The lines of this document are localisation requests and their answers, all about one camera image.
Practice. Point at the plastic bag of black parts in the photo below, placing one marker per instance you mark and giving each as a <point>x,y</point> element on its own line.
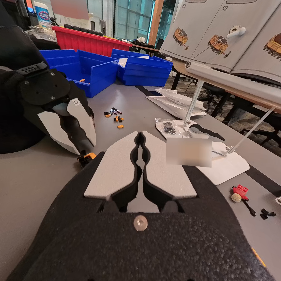
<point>169,128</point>

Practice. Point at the yellow black lego car section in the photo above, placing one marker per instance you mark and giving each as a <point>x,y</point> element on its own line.
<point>90,156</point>

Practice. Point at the detached grey black gripper jaw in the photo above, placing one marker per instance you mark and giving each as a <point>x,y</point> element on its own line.
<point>204,129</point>

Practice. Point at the blue plastic bin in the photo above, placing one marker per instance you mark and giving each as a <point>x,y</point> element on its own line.
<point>103,74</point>

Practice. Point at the orange lego piece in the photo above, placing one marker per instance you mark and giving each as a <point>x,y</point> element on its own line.
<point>82,80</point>

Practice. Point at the stack of nested blue bins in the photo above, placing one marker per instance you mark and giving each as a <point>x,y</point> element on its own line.
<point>142,74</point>

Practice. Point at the black lego wrench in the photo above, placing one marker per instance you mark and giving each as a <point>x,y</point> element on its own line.
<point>249,206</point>

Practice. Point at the white cloth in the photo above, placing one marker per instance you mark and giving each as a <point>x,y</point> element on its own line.
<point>141,39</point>

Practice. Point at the yellow lego tile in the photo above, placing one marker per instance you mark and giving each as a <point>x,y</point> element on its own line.
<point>120,126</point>

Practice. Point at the wooden side table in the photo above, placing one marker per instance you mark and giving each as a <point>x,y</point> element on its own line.
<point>179,64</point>

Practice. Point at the white book stand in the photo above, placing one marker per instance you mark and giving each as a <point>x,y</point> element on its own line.
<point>230,169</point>

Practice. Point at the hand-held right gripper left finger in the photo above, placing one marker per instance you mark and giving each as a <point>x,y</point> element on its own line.
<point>114,169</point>

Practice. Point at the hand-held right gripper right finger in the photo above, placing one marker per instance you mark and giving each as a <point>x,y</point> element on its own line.
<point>166,173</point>

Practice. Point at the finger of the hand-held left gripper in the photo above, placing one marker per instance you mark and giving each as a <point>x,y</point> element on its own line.
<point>52,127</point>
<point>82,118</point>

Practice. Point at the lego instruction booklet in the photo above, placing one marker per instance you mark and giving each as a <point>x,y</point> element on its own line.
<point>204,22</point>

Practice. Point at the red plastic bin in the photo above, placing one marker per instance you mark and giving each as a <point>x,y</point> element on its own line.
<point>87,41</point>

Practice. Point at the wooden post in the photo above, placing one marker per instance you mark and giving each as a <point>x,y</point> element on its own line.
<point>155,22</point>

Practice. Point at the row of black devices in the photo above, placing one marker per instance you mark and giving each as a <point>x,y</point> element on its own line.
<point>83,29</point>

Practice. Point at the white disinfectant wipes canister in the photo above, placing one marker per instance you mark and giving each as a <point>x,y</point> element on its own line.
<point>42,19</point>

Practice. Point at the black fleece jacket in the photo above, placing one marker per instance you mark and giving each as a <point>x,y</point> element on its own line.
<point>13,131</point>

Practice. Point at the pile of small lego pieces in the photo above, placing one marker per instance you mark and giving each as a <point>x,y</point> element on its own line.
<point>118,119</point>

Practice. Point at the red lego piece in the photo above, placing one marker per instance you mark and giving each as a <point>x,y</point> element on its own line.
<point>240,190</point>

